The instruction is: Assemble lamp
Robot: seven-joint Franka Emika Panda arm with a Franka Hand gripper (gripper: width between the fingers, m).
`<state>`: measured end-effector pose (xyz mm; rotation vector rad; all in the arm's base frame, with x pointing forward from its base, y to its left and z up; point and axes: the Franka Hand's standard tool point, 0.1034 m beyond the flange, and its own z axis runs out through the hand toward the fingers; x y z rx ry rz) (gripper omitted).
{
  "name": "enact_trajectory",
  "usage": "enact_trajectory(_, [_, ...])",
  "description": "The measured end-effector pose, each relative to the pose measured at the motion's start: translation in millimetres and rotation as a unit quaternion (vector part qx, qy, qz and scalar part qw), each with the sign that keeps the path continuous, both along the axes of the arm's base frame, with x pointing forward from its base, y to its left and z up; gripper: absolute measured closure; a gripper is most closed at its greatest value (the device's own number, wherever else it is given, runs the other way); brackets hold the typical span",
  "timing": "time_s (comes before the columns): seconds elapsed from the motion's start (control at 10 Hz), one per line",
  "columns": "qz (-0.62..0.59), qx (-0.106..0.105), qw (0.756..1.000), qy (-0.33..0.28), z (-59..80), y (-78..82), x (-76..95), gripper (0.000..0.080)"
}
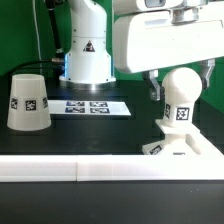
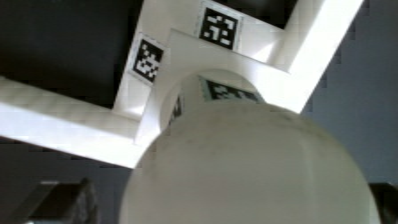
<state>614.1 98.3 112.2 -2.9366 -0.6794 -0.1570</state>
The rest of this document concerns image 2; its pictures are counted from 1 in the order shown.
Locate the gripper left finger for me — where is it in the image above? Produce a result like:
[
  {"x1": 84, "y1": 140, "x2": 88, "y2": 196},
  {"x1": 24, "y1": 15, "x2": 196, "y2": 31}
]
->
[{"x1": 2, "y1": 178, "x2": 103, "y2": 224}]

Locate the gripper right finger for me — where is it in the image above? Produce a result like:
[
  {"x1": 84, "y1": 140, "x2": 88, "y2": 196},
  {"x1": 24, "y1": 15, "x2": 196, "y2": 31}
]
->
[{"x1": 370, "y1": 183, "x2": 398, "y2": 224}]

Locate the white lamp bulb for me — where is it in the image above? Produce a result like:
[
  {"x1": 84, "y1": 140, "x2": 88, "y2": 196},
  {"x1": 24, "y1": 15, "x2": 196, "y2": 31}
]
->
[{"x1": 119, "y1": 75, "x2": 382, "y2": 224}]

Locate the white L-shaped fence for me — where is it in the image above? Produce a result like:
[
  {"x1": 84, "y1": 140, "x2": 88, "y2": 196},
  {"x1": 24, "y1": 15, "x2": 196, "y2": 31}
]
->
[{"x1": 0, "y1": 0, "x2": 365, "y2": 168}]

